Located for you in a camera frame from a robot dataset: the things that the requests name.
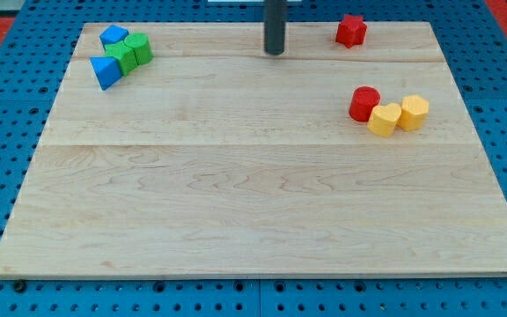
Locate yellow hexagon block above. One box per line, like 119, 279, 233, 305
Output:
398, 94, 430, 131

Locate blue triangle block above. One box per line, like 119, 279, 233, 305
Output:
90, 56, 122, 91

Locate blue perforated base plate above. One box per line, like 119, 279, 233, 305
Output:
0, 0, 507, 316

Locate red star block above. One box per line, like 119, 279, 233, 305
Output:
335, 14, 367, 48

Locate red cylinder block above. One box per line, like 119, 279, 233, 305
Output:
348, 86, 380, 122

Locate green cube block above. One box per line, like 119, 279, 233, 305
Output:
105, 41, 138, 76

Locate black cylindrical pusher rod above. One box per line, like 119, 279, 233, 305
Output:
263, 0, 287, 55

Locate yellow heart block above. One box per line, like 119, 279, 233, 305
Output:
367, 103, 401, 137

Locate green cylinder block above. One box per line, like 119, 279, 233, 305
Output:
123, 33, 153, 65

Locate light wooden board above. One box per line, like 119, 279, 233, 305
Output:
0, 22, 507, 280

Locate blue cube block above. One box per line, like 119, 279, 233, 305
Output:
99, 25, 129, 48

